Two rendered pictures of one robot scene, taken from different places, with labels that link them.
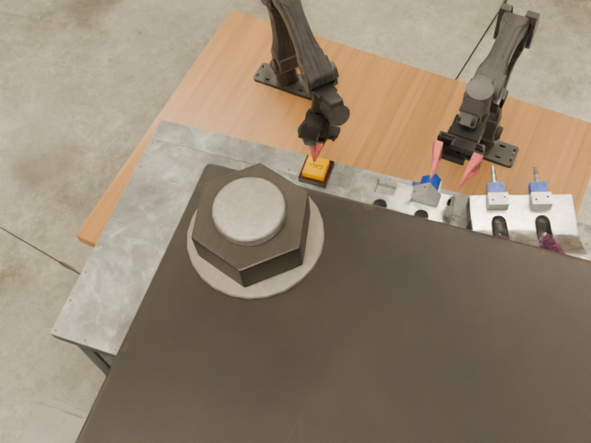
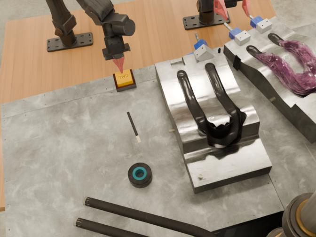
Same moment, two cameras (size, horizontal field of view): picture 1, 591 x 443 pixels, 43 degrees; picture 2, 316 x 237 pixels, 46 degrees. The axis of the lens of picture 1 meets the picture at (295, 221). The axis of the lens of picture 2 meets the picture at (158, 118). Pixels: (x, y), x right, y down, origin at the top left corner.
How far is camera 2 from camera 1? 0.73 m
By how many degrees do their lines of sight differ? 17
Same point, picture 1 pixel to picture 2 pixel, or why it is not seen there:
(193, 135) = (29, 102)
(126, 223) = (18, 180)
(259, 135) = (74, 80)
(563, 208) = (277, 24)
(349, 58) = not seen: hidden behind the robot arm
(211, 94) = (25, 73)
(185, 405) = not seen: outside the picture
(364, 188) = (165, 69)
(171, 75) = not seen: outside the picture
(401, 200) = (192, 65)
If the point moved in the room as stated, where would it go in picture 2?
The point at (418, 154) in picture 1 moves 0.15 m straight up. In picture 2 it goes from (176, 41) to (174, 14)
